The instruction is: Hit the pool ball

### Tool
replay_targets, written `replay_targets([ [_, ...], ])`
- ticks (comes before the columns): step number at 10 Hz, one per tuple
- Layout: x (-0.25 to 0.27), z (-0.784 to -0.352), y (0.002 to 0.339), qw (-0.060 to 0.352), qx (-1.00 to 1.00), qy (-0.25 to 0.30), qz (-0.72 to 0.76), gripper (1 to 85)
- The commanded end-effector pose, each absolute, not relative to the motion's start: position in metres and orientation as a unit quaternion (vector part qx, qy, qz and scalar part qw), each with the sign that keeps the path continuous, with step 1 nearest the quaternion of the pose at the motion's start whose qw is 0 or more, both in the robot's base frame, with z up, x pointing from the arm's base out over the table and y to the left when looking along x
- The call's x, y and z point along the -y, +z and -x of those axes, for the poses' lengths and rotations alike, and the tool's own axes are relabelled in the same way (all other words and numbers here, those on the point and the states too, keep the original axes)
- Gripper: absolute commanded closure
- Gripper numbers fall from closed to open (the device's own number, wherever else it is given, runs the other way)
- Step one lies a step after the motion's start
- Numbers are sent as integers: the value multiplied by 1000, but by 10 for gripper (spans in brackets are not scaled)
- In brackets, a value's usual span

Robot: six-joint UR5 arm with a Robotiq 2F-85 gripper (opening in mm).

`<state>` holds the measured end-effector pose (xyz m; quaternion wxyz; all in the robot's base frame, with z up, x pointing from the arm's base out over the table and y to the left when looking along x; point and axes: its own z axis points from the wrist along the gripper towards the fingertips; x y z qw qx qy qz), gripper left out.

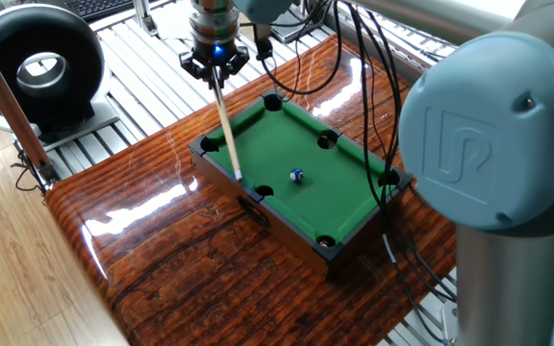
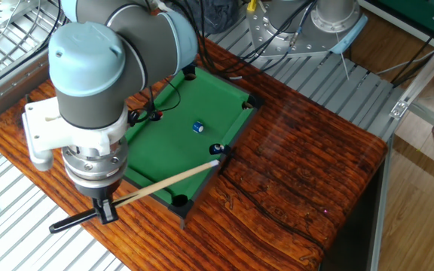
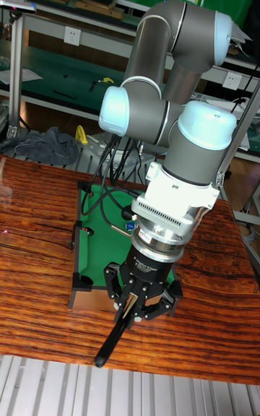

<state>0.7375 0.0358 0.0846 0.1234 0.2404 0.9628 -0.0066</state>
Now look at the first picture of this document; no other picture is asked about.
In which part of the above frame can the black and wood pool cue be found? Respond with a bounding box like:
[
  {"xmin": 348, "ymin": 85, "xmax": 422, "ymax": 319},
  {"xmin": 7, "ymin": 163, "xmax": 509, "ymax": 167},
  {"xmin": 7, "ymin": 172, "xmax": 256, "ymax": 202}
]
[{"xmin": 208, "ymin": 65, "xmax": 244, "ymax": 184}]

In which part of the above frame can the white cloth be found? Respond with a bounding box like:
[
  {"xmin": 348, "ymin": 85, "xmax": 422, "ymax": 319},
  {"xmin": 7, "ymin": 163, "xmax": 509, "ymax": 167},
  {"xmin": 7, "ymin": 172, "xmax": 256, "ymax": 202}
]
[{"xmin": 150, "ymin": 0, "xmax": 196, "ymax": 42}]

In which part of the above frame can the black ring-shaped device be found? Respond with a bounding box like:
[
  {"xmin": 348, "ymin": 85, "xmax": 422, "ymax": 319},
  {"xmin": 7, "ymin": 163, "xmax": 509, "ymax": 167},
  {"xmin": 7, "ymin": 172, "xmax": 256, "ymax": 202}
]
[{"xmin": 0, "ymin": 3, "xmax": 120, "ymax": 153}]

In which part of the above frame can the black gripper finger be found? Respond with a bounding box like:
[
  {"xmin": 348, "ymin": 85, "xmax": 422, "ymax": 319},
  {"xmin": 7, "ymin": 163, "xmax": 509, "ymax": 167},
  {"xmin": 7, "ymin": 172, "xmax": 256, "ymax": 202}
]
[
  {"xmin": 218, "ymin": 45, "xmax": 251, "ymax": 84},
  {"xmin": 178, "ymin": 50, "xmax": 215, "ymax": 91}
]

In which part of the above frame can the black keyboard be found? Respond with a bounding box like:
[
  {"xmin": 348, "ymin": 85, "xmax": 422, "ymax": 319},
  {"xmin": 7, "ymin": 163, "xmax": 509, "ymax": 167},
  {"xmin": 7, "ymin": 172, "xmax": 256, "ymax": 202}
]
[{"xmin": 60, "ymin": 0, "xmax": 137, "ymax": 23}]

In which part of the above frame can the green mini pool table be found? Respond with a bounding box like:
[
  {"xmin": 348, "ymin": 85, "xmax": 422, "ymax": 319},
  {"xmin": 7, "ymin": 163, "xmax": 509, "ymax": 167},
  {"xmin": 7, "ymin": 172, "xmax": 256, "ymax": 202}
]
[{"xmin": 188, "ymin": 86, "xmax": 414, "ymax": 279}]

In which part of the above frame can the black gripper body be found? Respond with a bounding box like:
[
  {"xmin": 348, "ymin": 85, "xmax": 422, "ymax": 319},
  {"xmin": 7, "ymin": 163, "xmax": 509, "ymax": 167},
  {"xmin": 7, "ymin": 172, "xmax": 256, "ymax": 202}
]
[{"xmin": 191, "ymin": 38, "xmax": 239, "ymax": 68}]

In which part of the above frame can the aluminium post foot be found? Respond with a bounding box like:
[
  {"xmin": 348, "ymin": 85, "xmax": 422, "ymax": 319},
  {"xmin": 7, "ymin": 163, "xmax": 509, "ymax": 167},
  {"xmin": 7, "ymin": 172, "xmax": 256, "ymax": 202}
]
[{"xmin": 131, "ymin": 0, "xmax": 160, "ymax": 37}]

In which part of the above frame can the black cable bundle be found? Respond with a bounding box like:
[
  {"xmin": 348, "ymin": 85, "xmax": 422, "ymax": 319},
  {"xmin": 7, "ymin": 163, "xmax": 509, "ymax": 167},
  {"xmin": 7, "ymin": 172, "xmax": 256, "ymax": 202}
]
[{"xmin": 238, "ymin": 0, "xmax": 459, "ymax": 345}]

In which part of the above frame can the short black cable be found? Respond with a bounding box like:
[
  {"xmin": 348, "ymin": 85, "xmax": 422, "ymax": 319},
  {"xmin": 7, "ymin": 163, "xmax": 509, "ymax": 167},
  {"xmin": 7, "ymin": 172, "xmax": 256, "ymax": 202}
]
[{"xmin": 10, "ymin": 149, "xmax": 47, "ymax": 194}]

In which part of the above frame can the metal corner bracket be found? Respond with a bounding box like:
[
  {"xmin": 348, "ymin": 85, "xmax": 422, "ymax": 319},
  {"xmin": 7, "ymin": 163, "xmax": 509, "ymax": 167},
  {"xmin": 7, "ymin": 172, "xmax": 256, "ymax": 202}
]
[{"xmin": 38, "ymin": 161, "xmax": 62, "ymax": 186}]

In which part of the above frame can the grey square plate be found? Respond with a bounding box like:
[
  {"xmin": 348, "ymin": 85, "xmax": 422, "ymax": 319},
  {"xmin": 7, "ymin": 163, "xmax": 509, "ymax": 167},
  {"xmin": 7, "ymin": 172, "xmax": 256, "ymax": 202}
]
[{"xmin": 271, "ymin": 16, "xmax": 326, "ymax": 45}]

